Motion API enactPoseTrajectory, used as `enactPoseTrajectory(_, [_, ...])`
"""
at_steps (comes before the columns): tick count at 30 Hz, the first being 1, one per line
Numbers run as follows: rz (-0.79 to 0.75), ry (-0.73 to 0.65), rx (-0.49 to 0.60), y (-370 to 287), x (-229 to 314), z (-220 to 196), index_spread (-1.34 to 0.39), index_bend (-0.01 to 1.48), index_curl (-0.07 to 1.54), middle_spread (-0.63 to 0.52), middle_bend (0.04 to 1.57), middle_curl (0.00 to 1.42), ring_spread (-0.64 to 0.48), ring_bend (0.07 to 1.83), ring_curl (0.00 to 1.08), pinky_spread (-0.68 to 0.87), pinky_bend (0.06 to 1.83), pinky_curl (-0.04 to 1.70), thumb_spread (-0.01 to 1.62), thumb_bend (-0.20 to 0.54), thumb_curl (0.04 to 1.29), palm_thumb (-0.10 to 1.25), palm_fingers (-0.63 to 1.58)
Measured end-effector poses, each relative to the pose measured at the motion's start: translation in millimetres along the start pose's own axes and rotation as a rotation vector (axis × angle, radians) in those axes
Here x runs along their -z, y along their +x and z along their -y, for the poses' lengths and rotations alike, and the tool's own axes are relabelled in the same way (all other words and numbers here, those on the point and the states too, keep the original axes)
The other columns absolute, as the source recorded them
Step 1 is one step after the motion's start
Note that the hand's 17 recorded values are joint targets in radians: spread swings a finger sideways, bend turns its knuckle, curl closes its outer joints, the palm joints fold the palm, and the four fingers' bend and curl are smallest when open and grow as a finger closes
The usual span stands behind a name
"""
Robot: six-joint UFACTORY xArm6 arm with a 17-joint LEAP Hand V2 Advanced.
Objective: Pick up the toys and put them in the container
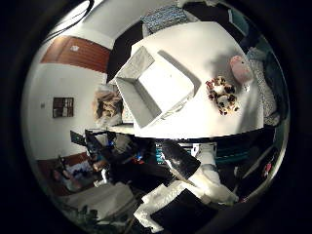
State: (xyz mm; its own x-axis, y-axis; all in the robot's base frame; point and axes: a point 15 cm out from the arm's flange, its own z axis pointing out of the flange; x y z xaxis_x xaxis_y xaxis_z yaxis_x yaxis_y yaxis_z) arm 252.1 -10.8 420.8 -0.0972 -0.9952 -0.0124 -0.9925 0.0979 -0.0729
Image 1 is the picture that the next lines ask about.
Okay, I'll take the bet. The dark framed wall picture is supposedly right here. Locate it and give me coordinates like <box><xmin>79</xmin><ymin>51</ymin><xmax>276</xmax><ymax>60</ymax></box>
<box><xmin>52</xmin><ymin>97</ymin><xmax>75</xmax><ymax>119</ymax></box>

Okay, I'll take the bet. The black cable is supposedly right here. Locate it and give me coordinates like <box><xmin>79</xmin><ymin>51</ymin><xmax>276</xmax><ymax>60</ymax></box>
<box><xmin>41</xmin><ymin>0</ymin><xmax>96</xmax><ymax>44</ymax></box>

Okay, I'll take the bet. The grey fabric storage container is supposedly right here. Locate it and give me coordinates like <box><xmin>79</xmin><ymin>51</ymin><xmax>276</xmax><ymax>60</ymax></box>
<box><xmin>114</xmin><ymin>46</ymin><xmax>203</xmax><ymax>130</ymax></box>

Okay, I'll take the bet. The black laptop screen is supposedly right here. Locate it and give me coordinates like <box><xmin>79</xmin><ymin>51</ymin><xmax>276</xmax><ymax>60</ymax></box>
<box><xmin>69</xmin><ymin>130</ymin><xmax>89</xmax><ymax>147</ymax></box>

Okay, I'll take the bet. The grey patterned cloth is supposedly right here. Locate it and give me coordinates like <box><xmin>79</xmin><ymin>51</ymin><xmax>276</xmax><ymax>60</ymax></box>
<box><xmin>248</xmin><ymin>48</ymin><xmax>281</xmax><ymax>128</ymax></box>

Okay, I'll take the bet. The brown and white plush toy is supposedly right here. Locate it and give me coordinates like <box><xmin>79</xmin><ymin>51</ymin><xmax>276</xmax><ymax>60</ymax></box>
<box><xmin>205</xmin><ymin>75</ymin><xmax>242</xmax><ymax>117</ymax></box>

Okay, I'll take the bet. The brown wooden door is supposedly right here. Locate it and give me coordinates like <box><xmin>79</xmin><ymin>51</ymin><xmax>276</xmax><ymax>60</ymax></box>
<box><xmin>40</xmin><ymin>35</ymin><xmax>112</xmax><ymax>74</ymax></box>

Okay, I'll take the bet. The pink plush toy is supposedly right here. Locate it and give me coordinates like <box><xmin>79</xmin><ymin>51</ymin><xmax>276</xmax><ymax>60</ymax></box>
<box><xmin>229</xmin><ymin>55</ymin><xmax>254</xmax><ymax>85</ymax></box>

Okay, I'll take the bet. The seated person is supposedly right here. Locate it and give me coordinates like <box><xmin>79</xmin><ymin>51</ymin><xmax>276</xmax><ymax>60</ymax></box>
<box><xmin>53</xmin><ymin>156</ymin><xmax>109</xmax><ymax>193</ymax></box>

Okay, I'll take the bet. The beige bag of stuff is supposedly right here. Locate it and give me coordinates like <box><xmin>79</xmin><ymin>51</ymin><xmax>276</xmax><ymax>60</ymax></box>
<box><xmin>92</xmin><ymin>89</ymin><xmax>125</xmax><ymax>129</ymax></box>

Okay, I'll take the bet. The blue patterned cushion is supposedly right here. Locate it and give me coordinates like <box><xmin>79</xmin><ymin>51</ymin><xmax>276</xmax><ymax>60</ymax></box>
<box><xmin>139</xmin><ymin>4</ymin><xmax>189</xmax><ymax>34</ymax></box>

